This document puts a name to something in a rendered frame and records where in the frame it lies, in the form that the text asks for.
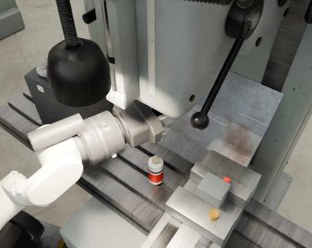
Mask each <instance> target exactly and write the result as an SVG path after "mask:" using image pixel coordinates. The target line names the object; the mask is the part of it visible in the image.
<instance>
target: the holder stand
mask: <svg viewBox="0 0 312 248"><path fill-rule="evenodd" d="M47 61H48V58H47V59H45V60H44V61H42V62H41V63H40V64H39V65H38V66H36V67H35V68H34V69H32V70H31V71H30V72H28V73H27V74H26V75H24V78H25V81H26V83H27V86H28V88H29V91H30V93H31V96H32V99H33V101H34V104H35V106H36V109H37V111H38V114H39V117H40V119H41V120H42V121H44V122H46V123H48V124H53V123H55V122H58V121H60V120H63V119H65V118H68V117H70V116H73V115H75V114H78V113H79V114H80V116H81V117H82V119H83V120H84V119H87V118H89V117H91V116H94V115H96V114H99V113H101V112H104V111H106V110H107V111H109V112H110V113H111V114H112V115H113V111H112V110H113V107H114V104H113V103H112V102H110V101H108V100H107V98H106V97H105V98H104V99H102V100H101V101H99V102H97V103H95V104H93V105H89V106H85V107H70V106H66V105H63V104H61V103H59V102H58V101H57V100H56V99H55V98H54V96H53V94H52V91H51V88H50V85H49V81H48V78H47V74H46V72H47Z"/></svg>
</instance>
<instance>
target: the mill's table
mask: <svg viewBox="0 0 312 248"><path fill-rule="evenodd" d="M22 93H23V95H22V96H20V95H17V96H15V97H14V98H12V99H10V100H9V101H8V105H7V106H5V105H2V106H0V127H1V128H2V129H4V130H5V131H6V132H8V133H9V134H10V135H12V136H13V137H14V138H16V139H17V140H18V141H20V142H21V143H22V144H24V145H25V146H26V147H28V148H29V149H30V150H32V151H33V152H34V150H33V148H32V145H31V141H30V139H29V137H28V135H27V133H30V132H32V131H35V130H37V129H38V128H39V127H41V126H43V125H47V124H48V123H46V122H44V121H42V120H41V119H40V117H39V114H38V111H37V109H36V106H35V104H34V101H33V99H32V96H31V93H30V91H29V89H28V88H27V89H26V90H24V91H23V92H22ZM155 155H157V156H159V157H161V158H162V159H163V180H162V182H161V183H160V184H158V185H153V184H151V183H150V182H149V172H148V160H149V159H150V158H151V157H153V156H155ZM82 164H83V174H82V176H81V177H80V179H79V180H78V181H77V182H76V184H77V185H78V186H80V187H81V188H82V189H84V190H85V191H86V192H88V193H89V194H90V195H92V196H93V197H94V198H96V199H97V200H98V201H100V202H101V203H102V204H104V205H105V206H106V207H108V208H109V209H111V210H112V211H113V212H115V213H116V214H117V215H119V216H120V217H121V218H123V219H124V220H125V221H127V222H128V223H129V224H131V225H132V226H133V227H135V228H136V229H137V230H139V231H140V232H141V233H143V234H144V235H145V236H148V235H149V233H150V232H151V231H152V229H153V228H154V227H155V225H156V224H157V222H158V221H159V220H160V218H161V217H162V216H163V214H164V213H165V206H166V202H167V201H168V200H169V198H170V197H171V196H172V194H173V193H174V192H175V190H176V189H177V188H178V186H181V187H184V186H185V184H186V183H187V182H188V180H189V179H190V171H191V169H192V167H193V166H194V165H195V164H193V163H191V162H190V161H188V160H186V159H185V158H183V157H181V156H180V155H178V154H176V153H175V152H173V151H171V150H169V149H168V148H166V147H164V146H163V145H161V144H159V143H158V142H156V143H150V142H149V141H147V142H145V143H142V144H140V145H138V146H136V147H134V148H131V147H130V145H129V144H128V143H127V144H126V143H125V151H123V152H121V153H119V154H117V156H116V157H114V158H112V157H110V158H108V159H106V160H104V161H101V162H99V163H97V164H95V165H92V164H89V163H88V162H85V163H82ZM223 248H312V233H310V232H309V231H307V230H305V229H304V228H302V227H300V226H298V225H296V224H295V223H293V222H291V221H290V220H288V219H286V218H285V217H283V216H281V215H280V214H278V213H276V212H274V211H273V210H271V209H269V208H268V207H266V206H264V205H263V204H261V203H259V202H257V201H256V200H254V199H252V198H251V199H250V201H249V202H248V204H247V206H246V208H245V210H244V211H243V213H242V215H241V217H240V219H239V220H238V222H237V224H236V226H235V227H234V229H233V231H232V233H231V235H230V236H229V238H228V240H227V242H226V244H225V245H224V247H223Z"/></svg>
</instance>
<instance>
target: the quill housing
mask: <svg viewBox="0 0 312 248"><path fill-rule="evenodd" d="M83 1H84V7H85V12H88V11H90V10H92V9H93V8H95V6H94V0H83ZM233 1H234V0H233ZM233 1H232V3H233ZM232 3H231V4H230V5H228V6H221V5H220V4H219V5H217V4H216V3H215V4H214V5H213V4H212V3H211V4H208V2H207V3H204V2H202V3H201V2H196V1H194V2H193V1H188V0H186V1H185V0H134V5H135V24H136V43H137V62H138V81H139V97H138V98H137V100H139V101H140V102H142V103H144V104H146V105H148V106H150V107H151V108H153V109H155V110H157V111H159V112H161V113H162V114H164V115H166V116H168V117H171V118H180V117H183V116H184V115H186V114H187V113H188V112H189V111H190V110H191V109H192V108H193V107H194V106H195V105H196V104H197V103H198V102H199V101H200V99H201V98H202V97H203V96H204V95H205V94H206V93H207V92H208V91H209V90H210V89H211V88H212V87H213V85H214V83H215V81H216V79H217V77H218V74H219V72H220V70H221V68H222V66H223V64H224V62H225V60H226V58H227V56H228V54H229V52H230V50H231V48H232V46H233V44H234V42H235V40H236V39H234V38H231V37H229V36H227V33H226V30H225V23H226V18H227V15H228V12H229V10H230V7H231V5H232ZM88 29H89V35H90V40H92V41H94V42H95V43H97V44H98V45H99V47H100V48H101V46H100V40H99V33H98V26H97V20H95V21H93V22H92V23H90V24H88Z"/></svg>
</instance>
